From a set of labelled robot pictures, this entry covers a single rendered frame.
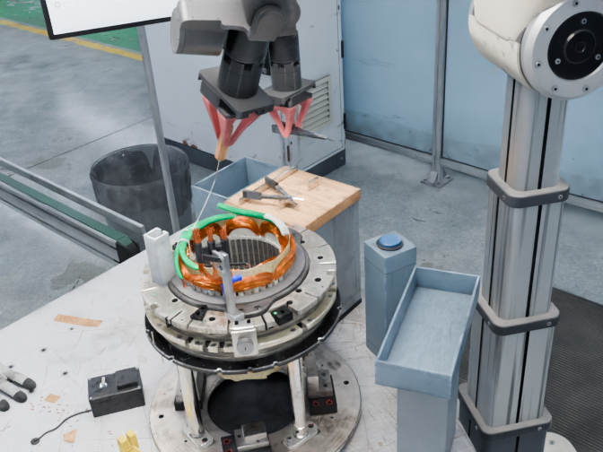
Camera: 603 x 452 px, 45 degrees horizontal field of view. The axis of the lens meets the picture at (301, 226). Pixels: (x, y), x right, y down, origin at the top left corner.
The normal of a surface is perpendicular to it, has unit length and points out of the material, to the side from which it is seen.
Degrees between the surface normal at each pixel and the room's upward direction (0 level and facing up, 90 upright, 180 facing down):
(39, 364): 0
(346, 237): 90
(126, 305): 0
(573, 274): 0
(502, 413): 90
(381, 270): 90
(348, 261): 90
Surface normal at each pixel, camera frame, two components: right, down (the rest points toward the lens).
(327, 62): 0.75, 0.29
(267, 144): -0.66, 0.42
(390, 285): 0.48, 0.42
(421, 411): -0.35, 0.50
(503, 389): 0.20, 0.49
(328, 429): -0.06, -0.86
